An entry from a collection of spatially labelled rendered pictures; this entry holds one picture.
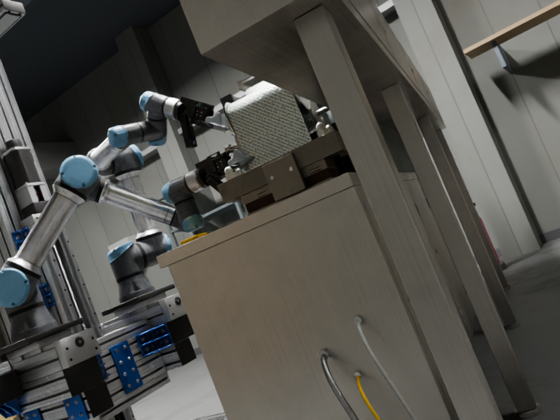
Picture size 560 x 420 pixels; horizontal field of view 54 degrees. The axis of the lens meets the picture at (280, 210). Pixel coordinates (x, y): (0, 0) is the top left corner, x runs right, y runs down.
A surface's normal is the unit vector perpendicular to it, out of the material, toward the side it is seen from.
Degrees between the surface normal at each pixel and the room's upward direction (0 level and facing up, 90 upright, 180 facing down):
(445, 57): 90
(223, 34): 90
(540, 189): 90
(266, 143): 90
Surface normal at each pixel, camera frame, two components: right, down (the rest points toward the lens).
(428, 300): -0.34, 0.07
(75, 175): 0.32, -0.30
